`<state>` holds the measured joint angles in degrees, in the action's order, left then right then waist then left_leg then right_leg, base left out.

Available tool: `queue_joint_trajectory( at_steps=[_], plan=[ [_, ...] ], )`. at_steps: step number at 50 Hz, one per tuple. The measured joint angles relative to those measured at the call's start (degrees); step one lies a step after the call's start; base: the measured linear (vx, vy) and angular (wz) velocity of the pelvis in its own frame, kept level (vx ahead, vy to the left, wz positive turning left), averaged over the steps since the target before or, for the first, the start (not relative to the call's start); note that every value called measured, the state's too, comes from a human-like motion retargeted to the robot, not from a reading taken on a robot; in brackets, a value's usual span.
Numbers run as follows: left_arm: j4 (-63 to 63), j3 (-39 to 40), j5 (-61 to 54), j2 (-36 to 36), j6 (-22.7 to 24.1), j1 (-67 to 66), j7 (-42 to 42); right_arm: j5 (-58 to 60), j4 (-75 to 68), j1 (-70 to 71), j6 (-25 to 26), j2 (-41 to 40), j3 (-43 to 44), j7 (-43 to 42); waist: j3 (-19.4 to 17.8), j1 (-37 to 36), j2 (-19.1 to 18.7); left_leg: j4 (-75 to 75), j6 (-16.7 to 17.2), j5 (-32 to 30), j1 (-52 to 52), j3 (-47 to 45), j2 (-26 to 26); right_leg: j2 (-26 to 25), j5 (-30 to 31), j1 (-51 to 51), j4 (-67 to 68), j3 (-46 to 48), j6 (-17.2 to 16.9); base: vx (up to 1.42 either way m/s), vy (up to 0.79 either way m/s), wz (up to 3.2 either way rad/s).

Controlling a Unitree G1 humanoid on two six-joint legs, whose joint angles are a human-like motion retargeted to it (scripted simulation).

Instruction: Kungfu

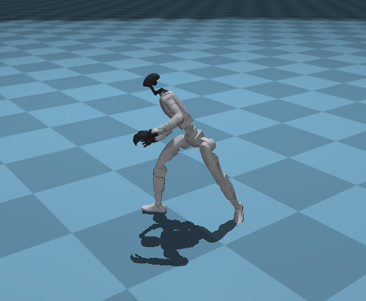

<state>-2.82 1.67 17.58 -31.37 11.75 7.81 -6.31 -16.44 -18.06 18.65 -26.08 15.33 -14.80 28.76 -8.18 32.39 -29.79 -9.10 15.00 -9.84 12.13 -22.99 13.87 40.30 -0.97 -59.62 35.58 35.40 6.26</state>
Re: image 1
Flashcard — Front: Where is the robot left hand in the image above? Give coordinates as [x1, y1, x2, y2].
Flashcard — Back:
[133, 129, 158, 146]

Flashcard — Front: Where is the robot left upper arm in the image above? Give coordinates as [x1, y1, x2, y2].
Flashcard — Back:
[162, 94, 184, 125]

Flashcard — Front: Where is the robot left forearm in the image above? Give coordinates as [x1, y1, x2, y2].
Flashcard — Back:
[151, 114, 182, 137]

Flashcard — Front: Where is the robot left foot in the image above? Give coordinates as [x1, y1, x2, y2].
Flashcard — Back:
[234, 203, 244, 223]

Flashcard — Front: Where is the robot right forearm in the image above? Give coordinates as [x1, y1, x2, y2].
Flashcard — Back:
[155, 129, 172, 141]

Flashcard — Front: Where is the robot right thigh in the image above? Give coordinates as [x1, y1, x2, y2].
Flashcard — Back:
[155, 135, 190, 177]

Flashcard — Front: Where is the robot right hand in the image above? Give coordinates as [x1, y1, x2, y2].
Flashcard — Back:
[141, 137, 158, 147]

